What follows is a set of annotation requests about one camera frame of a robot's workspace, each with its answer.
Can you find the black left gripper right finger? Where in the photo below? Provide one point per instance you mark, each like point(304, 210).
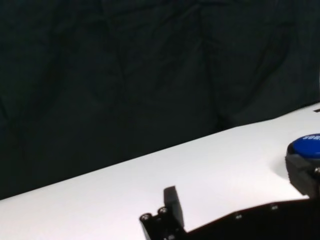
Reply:
point(305, 175)

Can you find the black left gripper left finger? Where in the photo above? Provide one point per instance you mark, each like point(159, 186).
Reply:
point(170, 217)

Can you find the black curtain backdrop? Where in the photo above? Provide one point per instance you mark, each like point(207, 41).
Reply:
point(125, 75)

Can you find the blue round lid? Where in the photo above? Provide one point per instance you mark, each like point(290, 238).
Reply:
point(307, 147)

